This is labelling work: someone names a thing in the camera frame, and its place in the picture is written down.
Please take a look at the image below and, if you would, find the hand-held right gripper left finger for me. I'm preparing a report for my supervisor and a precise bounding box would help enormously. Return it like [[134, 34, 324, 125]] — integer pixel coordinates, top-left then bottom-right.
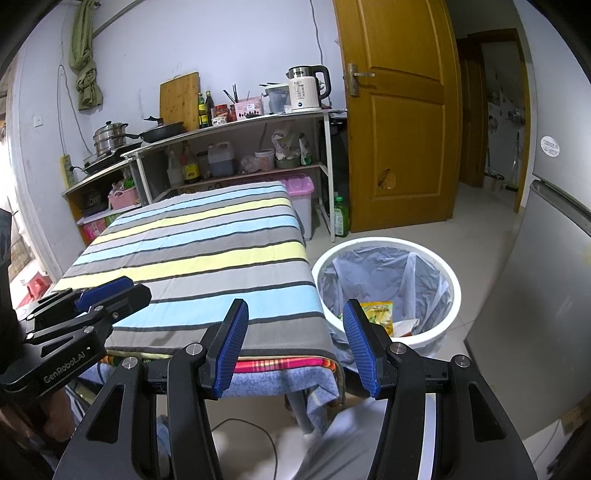
[[53, 299, 250, 480]]

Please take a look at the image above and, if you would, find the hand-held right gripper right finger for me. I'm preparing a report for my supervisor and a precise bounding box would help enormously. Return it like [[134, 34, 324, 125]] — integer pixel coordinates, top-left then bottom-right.
[[342, 299, 539, 480]]

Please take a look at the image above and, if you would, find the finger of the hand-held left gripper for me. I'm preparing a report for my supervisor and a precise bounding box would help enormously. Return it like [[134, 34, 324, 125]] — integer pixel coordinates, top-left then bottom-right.
[[23, 283, 153, 344], [18, 276, 134, 324]]

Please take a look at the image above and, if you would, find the yellow snack packet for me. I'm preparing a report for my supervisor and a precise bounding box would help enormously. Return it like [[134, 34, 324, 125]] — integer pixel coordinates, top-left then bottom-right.
[[359, 301, 394, 335]]

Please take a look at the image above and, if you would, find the clear bin liner bag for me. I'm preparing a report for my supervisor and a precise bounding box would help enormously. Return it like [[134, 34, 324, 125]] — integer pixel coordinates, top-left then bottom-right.
[[321, 247, 453, 337]]

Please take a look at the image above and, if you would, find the white trash bin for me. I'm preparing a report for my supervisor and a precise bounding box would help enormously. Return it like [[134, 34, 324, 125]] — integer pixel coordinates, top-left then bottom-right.
[[311, 237, 461, 356]]

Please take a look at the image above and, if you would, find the person's left hand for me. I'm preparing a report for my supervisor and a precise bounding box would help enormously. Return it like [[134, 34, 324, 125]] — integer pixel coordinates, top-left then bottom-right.
[[0, 390, 79, 467]]

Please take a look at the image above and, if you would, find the pink printed packet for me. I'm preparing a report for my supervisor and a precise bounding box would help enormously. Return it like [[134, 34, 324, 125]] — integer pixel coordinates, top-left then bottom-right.
[[78, 215, 112, 243]]

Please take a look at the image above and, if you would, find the red plastic stool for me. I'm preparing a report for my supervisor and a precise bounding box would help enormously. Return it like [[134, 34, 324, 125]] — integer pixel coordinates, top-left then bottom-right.
[[18, 272, 51, 305]]

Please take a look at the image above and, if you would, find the striped blanket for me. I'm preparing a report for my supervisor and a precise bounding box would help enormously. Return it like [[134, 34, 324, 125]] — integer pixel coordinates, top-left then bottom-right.
[[48, 181, 345, 370]]

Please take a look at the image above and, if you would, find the grey table leg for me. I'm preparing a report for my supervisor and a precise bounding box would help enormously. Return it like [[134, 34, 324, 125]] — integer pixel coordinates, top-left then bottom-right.
[[283, 390, 319, 435]]

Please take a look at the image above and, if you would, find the pink plastic basket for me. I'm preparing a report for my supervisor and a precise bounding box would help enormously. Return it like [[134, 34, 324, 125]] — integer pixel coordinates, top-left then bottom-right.
[[108, 187, 141, 210]]

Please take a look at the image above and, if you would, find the person's right leg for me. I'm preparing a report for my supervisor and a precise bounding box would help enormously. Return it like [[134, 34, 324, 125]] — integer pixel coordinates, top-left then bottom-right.
[[295, 397, 393, 480]]

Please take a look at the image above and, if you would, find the low wooden shelf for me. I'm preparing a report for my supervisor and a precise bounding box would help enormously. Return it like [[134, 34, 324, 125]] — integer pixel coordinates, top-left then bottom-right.
[[62, 157, 148, 245]]

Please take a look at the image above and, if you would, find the yellow power strip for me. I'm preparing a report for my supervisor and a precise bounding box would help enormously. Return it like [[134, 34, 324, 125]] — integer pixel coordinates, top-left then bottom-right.
[[59, 154, 77, 189]]

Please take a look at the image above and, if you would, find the black induction cooker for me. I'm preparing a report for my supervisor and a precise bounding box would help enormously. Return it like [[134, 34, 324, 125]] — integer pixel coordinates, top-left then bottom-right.
[[83, 148, 139, 174]]

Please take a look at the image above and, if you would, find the clear plastic bottle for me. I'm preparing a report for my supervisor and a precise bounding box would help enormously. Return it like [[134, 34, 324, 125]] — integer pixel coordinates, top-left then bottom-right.
[[166, 150, 183, 188]]

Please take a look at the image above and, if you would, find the green detergent bottle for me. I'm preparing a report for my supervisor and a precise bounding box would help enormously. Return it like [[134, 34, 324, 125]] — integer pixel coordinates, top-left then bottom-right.
[[332, 194, 351, 238]]

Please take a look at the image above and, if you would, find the orange cooking oil bottle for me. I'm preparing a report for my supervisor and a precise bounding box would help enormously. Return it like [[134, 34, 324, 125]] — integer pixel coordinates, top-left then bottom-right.
[[180, 141, 201, 184]]

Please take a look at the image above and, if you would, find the steel steamer pot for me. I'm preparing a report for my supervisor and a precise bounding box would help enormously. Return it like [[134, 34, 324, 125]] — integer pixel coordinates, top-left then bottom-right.
[[92, 121, 130, 155]]

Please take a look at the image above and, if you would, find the dark liquid jerrycan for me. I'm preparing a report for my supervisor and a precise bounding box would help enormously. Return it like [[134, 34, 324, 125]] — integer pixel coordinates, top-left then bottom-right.
[[207, 142, 236, 178]]

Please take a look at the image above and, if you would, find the black frying pan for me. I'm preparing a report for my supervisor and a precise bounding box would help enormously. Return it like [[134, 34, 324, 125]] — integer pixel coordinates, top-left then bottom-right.
[[124, 121, 186, 143]]

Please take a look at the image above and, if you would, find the white metal shelf unit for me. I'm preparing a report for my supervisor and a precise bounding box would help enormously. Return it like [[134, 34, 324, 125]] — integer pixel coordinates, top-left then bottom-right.
[[122, 111, 349, 243]]

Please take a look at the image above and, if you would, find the pink lid storage box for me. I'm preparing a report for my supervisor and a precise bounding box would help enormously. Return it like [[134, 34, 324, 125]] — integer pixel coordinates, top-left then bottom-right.
[[259, 173, 315, 241]]

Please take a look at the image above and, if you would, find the two-door refrigerator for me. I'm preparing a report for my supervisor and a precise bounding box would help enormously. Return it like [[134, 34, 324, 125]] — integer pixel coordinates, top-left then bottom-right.
[[464, 60, 591, 439]]

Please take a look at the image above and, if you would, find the wooden cutting board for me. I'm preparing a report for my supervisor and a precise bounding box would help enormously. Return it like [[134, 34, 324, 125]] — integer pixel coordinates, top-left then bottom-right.
[[159, 71, 201, 132]]

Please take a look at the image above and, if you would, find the wooden door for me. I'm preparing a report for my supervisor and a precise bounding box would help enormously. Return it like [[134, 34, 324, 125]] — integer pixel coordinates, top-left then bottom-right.
[[332, 0, 462, 234]]

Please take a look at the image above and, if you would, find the crumpled white plastic bag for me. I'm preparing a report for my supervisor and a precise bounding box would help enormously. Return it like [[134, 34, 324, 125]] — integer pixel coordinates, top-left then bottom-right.
[[270, 129, 315, 169]]

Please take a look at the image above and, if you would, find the dark chopsticks bunch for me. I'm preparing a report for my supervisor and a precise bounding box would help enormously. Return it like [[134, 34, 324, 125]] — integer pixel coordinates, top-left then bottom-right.
[[223, 83, 252, 104]]

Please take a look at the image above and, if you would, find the green hanging cloth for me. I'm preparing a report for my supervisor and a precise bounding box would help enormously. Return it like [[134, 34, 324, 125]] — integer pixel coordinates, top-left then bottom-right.
[[69, 0, 105, 110]]

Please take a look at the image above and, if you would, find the clear water filter jug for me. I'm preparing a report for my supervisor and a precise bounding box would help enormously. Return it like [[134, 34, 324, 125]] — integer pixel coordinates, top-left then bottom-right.
[[264, 84, 291, 114]]

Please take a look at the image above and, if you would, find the white electric kettle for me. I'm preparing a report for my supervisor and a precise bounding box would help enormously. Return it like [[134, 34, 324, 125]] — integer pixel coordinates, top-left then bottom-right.
[[287, 65, 332, 113]]

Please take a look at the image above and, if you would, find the black floor cable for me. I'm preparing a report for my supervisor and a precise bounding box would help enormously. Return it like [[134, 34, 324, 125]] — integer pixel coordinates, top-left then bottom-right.
[[210, 416, 278, 480]]

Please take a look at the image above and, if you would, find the metal door handle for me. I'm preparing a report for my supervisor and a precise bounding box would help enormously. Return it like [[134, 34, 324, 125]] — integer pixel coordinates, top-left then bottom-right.
[[346, 64, 376, 97]]

